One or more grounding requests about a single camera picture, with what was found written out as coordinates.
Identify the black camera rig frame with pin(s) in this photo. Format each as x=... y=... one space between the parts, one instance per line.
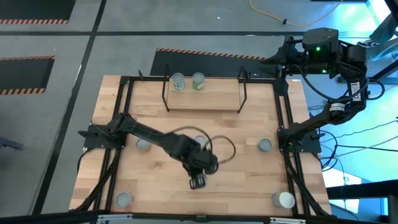
x=62 y=217

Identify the tall blue yellow can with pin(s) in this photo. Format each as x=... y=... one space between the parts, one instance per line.
x=283 y=200

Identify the cyan green labelled can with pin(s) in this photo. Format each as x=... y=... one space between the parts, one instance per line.
x=178 y=81

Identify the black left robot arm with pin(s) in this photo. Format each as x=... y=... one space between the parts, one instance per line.
x=146 y=133

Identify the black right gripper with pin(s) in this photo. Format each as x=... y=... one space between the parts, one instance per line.
x=293 y=59

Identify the white red printed can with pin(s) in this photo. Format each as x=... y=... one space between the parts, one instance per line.
x=123 y=199

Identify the person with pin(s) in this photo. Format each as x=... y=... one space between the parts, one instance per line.
x=385 y=31

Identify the silver metal bracket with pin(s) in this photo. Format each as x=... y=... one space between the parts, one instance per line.
x=115 y=217
x=287 y=221

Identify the grey stand foot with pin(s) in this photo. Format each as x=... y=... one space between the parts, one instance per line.
x=9 y=143

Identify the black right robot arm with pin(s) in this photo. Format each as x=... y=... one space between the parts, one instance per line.
x=357 y=90

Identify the black hazard striped floor mat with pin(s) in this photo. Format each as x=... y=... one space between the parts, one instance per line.
x=31 y=9
x=25 y=74
x=211 y=65

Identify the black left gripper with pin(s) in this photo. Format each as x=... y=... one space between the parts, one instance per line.
x=203 y=161

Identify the orange patterned can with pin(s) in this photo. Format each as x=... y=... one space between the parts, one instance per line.
x=143 y=144

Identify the black floor beam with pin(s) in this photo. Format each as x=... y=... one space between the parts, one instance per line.
x=385 y=73
x=357 y=189

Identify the small teal sided can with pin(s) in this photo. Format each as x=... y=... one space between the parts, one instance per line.
x=265 y=145

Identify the small grey lidded can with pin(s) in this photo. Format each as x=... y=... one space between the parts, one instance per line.
x=200 y=140

